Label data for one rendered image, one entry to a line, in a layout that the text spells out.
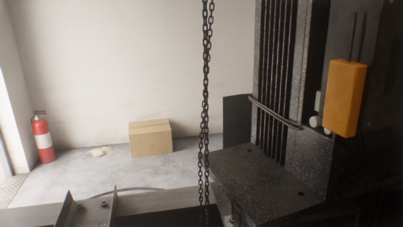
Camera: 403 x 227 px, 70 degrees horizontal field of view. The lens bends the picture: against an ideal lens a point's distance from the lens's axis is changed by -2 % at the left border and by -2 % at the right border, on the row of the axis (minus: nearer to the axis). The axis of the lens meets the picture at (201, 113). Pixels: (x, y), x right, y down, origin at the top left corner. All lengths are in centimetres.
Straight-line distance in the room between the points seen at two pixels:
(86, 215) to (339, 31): 112
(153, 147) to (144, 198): 167
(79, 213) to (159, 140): 175
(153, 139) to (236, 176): 200
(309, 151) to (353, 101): 34
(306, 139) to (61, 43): 261
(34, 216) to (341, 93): 124
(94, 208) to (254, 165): 70
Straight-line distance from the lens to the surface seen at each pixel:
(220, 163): 112
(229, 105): 135
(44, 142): 320
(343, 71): 68
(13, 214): 151
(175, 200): 134
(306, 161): 100
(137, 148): 301
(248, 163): 112
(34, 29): 321
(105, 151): 326
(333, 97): 71
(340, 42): 73
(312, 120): 96
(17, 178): 320
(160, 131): 294
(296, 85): 97
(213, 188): 138
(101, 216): 132
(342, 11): 73
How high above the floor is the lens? 148
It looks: 22 degrees down
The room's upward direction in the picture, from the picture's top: 2 degrees counter-clockwise
